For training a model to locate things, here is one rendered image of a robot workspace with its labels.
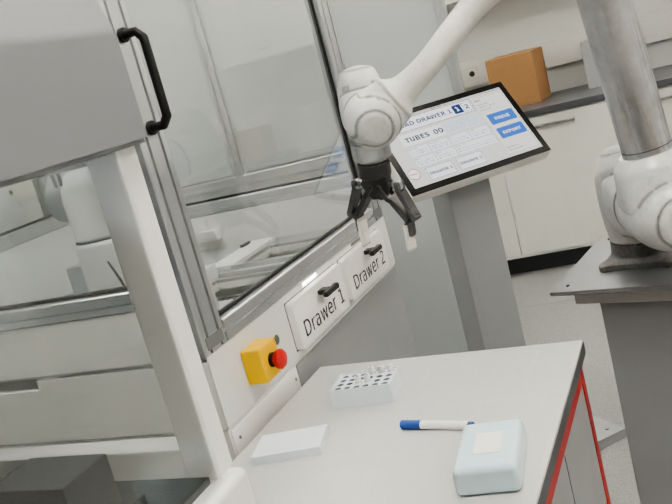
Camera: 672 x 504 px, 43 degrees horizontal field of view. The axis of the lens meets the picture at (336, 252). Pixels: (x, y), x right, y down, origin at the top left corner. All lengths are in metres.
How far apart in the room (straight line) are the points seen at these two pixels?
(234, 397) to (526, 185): 3.34
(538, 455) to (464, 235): 1.53
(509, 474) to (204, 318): 0.64
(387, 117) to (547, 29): 3.76
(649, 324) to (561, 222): 2.79
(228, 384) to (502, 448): 0.58
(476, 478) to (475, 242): 1.63
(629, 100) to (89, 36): 1.10
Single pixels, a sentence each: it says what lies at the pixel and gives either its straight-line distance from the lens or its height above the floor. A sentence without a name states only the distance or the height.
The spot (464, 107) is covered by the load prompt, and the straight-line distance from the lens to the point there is 2.85.
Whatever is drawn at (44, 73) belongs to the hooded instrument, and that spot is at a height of 1.46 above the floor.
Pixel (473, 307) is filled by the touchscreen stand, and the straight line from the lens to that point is 2.86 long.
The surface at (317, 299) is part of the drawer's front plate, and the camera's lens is 1.97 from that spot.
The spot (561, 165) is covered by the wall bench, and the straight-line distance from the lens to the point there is 4.77.
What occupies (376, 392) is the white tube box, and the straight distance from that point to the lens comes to 1.65.
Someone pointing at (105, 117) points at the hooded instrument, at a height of 1.40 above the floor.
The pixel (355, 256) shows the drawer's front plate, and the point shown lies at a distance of 2.20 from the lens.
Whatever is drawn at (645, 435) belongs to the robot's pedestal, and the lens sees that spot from 2.22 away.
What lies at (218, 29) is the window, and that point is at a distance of 1.89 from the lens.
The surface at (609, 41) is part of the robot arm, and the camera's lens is 1.78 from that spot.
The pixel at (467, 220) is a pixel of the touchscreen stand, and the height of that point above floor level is 0.81.
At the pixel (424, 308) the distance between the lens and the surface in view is 3.68.
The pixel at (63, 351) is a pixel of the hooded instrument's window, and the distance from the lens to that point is 0.96.
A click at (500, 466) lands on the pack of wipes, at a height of 0.80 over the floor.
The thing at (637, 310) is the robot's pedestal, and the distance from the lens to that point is 2.08.
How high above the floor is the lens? 1.39
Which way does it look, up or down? 12 degrees down
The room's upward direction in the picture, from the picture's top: 15 degrees counter-clockwise
